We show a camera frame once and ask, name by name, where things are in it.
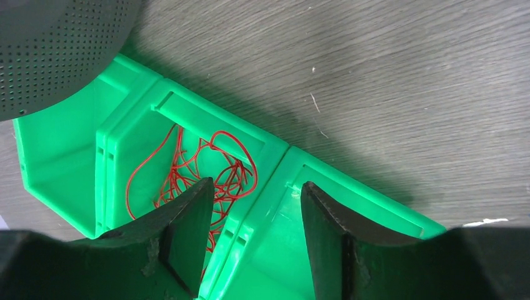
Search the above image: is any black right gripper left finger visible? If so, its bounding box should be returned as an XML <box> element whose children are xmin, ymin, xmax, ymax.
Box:
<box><xmin>1</xmin><ymin>177</ymin><xmax>214</xmax><ymax>299</ymax></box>

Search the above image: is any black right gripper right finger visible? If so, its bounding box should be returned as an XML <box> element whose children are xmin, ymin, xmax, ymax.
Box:
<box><xmin>301</xmin><ymin>182</ymin><xmax>529</xmax><ymax>299</ymax></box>

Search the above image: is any red thin cable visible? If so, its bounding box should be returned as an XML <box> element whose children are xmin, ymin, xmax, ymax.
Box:
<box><xmin>126</xmin><ymin>124</ymin><xmax>259</xmax><ymax>278</ymax></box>

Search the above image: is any green plastic bin right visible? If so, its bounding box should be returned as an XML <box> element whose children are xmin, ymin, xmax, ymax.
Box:
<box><xmin>199</xmin><ymin>147</ymin><xmax>444</xmax><ymax>299</ymax></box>

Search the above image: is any green plastic bin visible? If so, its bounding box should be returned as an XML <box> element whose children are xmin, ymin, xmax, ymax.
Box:
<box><xmin>96</xmin><ymin>79</ymin><xmax>288</xmax><ymax>280</ymax></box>
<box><xmin>13</xmin><ymin>54</ymin><xmax>161</xmax><ymax>238</ymax></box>
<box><xmin>199</xmin><ymin>147</ymin><xmax>444</xmax><ymax>299</ymax></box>

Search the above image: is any green plastic bin middle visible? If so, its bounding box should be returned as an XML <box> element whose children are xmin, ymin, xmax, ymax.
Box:
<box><xmin>96</xmin><ymin>79</ymin><xmax>288</xmax><ymax>280</ymax></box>

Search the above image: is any green plastic bin left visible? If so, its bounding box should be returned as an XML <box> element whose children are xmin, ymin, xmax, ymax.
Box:
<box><xmin>13</xmin><ymin>54</ymin><xmax>161</xmax><ymax>238</ymax></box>

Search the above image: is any black cable spool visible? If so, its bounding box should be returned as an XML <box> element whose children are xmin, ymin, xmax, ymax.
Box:
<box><xmin>1</xmin><ymin>0</ymin><xmax>142</xmax><ymax>121</ymax></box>

